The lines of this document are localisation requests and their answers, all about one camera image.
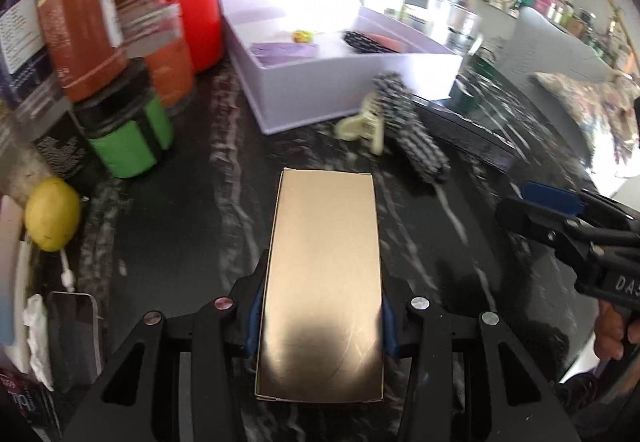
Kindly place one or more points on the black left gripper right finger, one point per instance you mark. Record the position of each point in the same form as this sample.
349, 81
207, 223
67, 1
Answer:
470, 378

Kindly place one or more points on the smartphone with dark screen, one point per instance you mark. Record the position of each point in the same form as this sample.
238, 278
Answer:
74, 330

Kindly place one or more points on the small yellow ball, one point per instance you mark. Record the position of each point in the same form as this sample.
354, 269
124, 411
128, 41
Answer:
302, 37

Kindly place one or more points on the orange bottle with grey label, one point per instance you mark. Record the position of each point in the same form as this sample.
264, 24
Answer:
158, 37

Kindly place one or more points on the brown bottle with label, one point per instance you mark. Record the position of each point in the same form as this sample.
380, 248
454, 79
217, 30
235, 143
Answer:
84, 42

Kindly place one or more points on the yellow lemon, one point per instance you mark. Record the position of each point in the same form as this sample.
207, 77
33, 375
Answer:
52, 214

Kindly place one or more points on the green black jar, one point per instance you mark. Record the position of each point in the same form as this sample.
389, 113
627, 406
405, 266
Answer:
126, 124

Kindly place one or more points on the dark flat box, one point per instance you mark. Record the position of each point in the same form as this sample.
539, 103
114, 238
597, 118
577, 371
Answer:
467, 136

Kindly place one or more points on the lavender open storage box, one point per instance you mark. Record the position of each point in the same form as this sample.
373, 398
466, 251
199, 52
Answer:
289, 85

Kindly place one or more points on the person's hand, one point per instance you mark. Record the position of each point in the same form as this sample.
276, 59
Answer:
610, 331

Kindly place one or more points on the gold rectangular box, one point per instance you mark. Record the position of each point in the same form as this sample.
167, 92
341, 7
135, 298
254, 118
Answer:
321, 338

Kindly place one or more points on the black white clip in box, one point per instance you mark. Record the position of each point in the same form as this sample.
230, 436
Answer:
370, 43

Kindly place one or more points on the dark blue labelled box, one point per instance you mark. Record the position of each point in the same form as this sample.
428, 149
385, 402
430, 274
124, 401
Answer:
29, 84

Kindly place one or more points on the white crumpled tissue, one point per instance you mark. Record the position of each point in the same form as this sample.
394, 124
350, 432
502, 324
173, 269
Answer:
35, 319

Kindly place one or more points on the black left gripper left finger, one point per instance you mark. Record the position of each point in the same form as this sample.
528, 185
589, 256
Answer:
136, 397

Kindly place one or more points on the red cylindrical container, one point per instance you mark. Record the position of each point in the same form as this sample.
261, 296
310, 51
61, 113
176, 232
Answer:
202, 26

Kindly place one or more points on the pale yellow hair claw clip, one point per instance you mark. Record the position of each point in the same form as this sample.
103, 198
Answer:
367, 125

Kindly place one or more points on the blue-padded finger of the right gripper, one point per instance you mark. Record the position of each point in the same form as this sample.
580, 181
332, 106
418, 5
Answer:
540, 212

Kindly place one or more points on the floral cushion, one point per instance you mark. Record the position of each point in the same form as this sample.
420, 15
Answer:
603, 111

